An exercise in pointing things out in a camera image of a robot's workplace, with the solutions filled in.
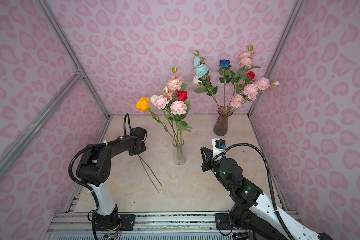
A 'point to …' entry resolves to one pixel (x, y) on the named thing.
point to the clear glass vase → (179, 152)
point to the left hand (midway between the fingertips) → (140, 147)
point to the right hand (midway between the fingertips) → (201, 148)
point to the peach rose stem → (141, 159)
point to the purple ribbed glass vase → (220, 127)
